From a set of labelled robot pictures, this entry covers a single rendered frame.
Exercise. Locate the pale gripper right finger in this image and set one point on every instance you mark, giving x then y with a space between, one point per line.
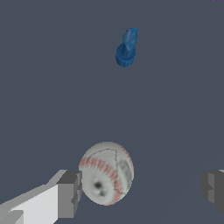
215 186

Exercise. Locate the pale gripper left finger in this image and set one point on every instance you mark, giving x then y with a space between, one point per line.
49 198

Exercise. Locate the white red-stitched baseball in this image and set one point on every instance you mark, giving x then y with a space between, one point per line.
106 173

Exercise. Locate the blue plastic toy bolt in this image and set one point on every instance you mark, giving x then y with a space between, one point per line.
126 49

